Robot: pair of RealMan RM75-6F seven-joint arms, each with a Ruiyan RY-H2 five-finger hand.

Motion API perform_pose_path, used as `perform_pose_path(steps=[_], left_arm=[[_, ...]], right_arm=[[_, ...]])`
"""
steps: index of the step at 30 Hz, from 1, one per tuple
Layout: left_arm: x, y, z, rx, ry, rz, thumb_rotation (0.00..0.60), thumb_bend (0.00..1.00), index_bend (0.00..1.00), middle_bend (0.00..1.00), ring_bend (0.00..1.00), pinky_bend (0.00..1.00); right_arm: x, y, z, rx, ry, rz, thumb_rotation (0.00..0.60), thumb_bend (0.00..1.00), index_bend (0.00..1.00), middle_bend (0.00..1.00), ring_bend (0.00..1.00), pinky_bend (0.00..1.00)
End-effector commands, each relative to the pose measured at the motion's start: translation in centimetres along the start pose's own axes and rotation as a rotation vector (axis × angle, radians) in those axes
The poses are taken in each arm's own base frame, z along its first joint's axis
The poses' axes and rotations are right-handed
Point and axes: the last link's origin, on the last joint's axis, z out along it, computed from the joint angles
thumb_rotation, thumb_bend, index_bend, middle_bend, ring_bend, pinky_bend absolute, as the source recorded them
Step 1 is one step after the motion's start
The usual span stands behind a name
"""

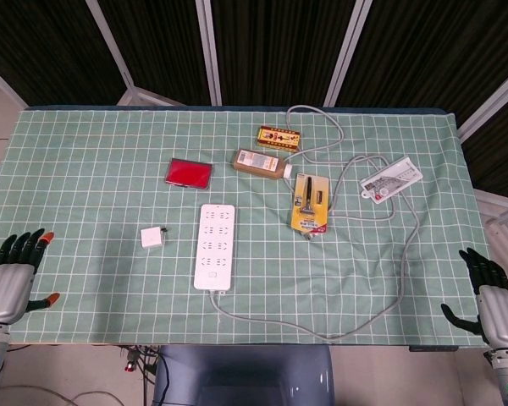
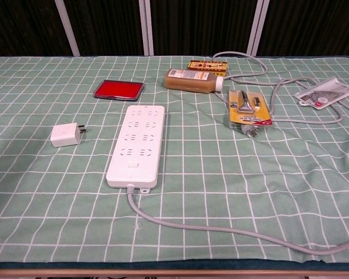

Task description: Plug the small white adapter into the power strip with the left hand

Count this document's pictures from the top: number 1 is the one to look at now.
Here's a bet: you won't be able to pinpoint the white charger cube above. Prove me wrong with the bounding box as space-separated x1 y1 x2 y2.
140 227 169 251

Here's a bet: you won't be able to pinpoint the green checked tablecloth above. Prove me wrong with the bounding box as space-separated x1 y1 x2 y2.
0 105 494 346

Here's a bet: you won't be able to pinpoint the ruler set in clear package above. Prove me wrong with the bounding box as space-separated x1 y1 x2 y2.
359 156 423 205

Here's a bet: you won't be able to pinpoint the grey power strip cable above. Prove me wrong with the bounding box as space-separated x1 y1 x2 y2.
209 105 420 341

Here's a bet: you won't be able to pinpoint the brown liquid plastic bottle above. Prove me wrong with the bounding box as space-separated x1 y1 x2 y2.
232 148 293 181

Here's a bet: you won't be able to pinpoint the cable bundle with red connector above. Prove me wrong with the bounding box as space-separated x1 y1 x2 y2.
118 344 164 406

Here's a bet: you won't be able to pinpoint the white power strip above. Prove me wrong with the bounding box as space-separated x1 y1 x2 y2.
193 203 238 294

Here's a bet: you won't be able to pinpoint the yellow red small box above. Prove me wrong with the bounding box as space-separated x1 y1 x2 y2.
256 125 302 152

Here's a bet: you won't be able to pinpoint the razor in yellow blister pack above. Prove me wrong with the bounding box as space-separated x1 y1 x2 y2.
290 172 331 234

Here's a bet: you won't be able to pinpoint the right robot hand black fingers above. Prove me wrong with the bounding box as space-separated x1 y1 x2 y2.
440 247 508 352

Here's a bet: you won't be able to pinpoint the red flat case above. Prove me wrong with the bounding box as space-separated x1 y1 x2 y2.
164 157 215 192

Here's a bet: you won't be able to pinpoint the blue-grey robot torso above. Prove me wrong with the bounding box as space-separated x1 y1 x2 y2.
152 344 335 406

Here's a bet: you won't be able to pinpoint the white metal frame stand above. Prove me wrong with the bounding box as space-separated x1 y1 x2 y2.
473 188 508 272

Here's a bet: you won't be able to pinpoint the black folding screen panel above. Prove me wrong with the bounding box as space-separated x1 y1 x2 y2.
334 0 508 123
461 84 508 191
0 0 128 107
211 0 356 107
97 0 215 107

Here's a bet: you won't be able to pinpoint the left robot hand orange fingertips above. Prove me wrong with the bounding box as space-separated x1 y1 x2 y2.
0 228 62 326

